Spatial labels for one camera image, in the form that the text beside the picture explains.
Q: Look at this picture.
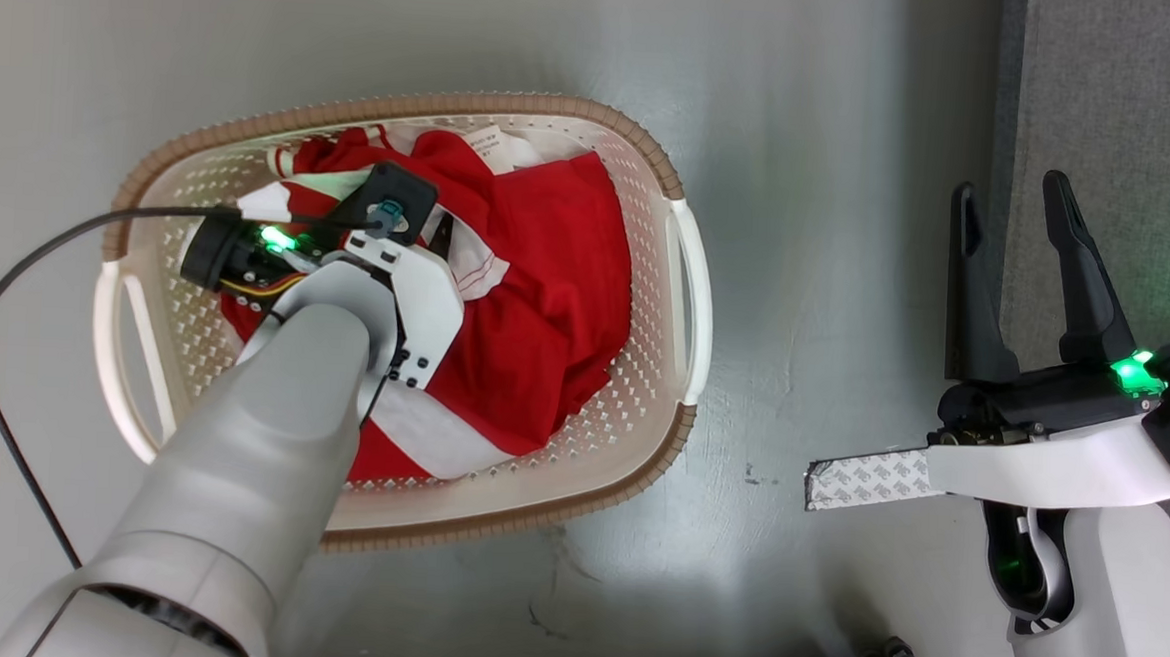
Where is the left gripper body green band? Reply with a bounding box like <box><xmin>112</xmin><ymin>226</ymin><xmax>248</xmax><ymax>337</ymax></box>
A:
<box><xmin>174</xmin><ymin>209</ymin><xmax>471</xmax><ymax>395</ymax></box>

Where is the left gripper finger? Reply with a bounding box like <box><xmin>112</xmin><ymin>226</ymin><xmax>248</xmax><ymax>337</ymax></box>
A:
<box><xmin>425</xmin><ymin>208</ymin><xmax>457</xmax><ymax>265</ymax></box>

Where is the red and white garment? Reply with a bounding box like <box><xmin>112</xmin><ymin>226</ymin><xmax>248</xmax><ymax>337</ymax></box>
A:
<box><xmin>209</xmin><ymin>115</ymin><xmax>643</xmax><ymax>497</ymax></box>

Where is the white printed tape strip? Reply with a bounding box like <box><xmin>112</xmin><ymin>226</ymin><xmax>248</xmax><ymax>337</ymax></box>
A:
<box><xmin>804</xmin><ymin>442</ymin><xmax>945</xmax><ymax>518</ymax></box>

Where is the grey fabric sofa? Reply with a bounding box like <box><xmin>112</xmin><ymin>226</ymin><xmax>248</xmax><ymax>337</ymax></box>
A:
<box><xmin>971</xmin><ymin>0</ymin><xmax>1170</xmax><ymax>560</ymax></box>

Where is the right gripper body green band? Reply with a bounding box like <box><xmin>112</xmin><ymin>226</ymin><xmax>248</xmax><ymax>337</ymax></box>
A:
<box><xmin>926</xmin><ymin>326</ymin><xmax>1170</xmax><ymax>483</ymax></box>

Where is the cream plastic basket brown rim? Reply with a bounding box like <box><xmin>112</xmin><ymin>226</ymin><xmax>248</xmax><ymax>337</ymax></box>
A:
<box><xmin>81</xmin><ymin>70</ymin><xmax>726</xmax><ymax>574</ymax></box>

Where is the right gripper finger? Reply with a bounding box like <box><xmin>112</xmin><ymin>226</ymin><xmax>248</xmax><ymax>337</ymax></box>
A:
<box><xmin>942</xmin><ymin>181</ymin><xmax>1031</xmax><ymax>385</ymax></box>
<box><xmin>1032</xmin><ymin>169</ymin><xmax>1148</xmax><ymax>369</ymax></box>

